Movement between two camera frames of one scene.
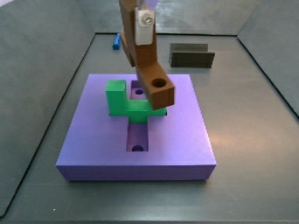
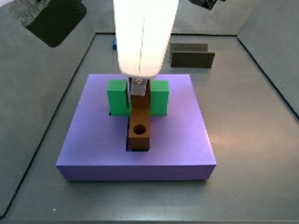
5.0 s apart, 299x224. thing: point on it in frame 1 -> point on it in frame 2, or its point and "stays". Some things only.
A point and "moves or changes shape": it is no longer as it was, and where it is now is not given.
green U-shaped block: x=136 y=109 stays
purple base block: x=107 y=149 stays
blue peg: x=116 y=41 stays
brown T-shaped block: x=143 y=57 moves or changes shape
